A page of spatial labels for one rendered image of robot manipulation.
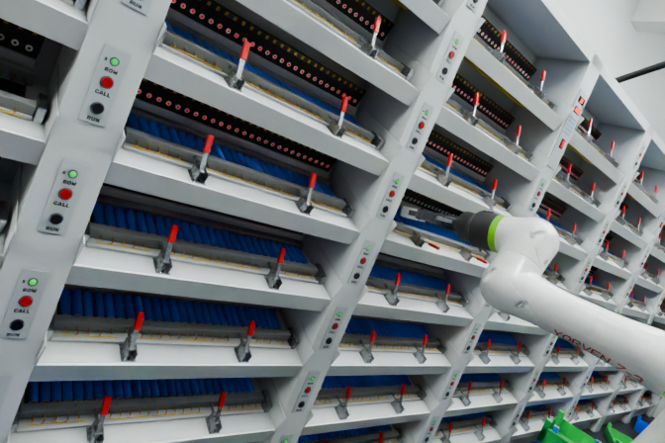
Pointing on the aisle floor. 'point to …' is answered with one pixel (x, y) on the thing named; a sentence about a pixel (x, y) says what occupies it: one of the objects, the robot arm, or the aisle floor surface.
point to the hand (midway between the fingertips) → (413, 214)
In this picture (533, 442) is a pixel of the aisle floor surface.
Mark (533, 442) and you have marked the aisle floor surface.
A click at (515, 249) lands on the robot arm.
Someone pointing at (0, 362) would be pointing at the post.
